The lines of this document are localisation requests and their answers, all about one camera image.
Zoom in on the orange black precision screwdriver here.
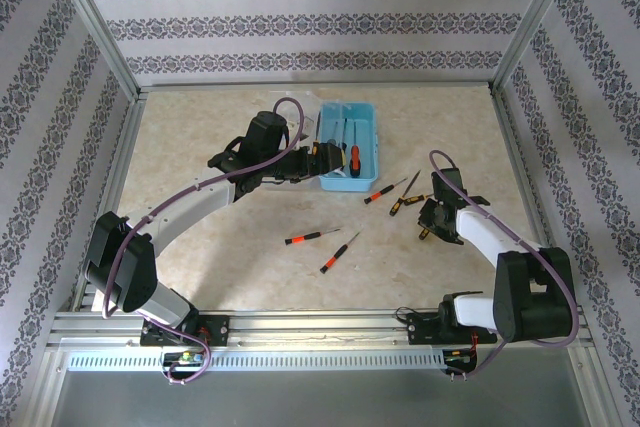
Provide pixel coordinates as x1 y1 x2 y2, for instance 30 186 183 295
320 230 362 276
283 228 342 247
363 176 410 206

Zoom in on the aluminium cross rail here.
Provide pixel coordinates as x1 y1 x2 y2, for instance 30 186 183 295
137 80 494 93

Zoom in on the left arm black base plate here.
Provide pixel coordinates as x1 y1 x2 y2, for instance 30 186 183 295
139 314 232 348

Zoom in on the clear plastic toolbox lid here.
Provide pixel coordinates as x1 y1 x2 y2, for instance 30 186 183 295
263 90 324 193

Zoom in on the grey metal panel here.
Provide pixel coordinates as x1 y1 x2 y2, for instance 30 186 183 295
49 370 591 427

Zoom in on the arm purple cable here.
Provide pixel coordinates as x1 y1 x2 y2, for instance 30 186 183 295
102 96 307 386
428 149 584 381

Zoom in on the light blue toolbox base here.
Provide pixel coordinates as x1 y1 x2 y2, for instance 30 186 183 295
318 101 380 193

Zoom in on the aluminium side rail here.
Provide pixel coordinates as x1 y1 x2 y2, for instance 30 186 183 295
491 91 574 309
69 94 149 313

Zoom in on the aluminium frame post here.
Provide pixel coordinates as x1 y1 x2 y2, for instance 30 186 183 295
489 0 586 96
42 0 144 101

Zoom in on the slotted grey cable duct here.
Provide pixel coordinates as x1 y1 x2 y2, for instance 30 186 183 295
66 350 448 372

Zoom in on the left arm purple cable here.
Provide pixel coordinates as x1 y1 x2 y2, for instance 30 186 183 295
102 96 307 386

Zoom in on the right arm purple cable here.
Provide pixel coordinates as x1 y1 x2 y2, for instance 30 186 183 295
428 149 584 381

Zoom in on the wide aluminium mounting rail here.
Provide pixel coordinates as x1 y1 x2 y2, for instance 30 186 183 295
47 309 594 348

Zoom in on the large orange black screwdriver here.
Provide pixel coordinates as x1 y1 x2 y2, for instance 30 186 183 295
349 119 363 180

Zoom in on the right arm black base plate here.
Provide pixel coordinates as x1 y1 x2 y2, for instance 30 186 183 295
406 310 497 347

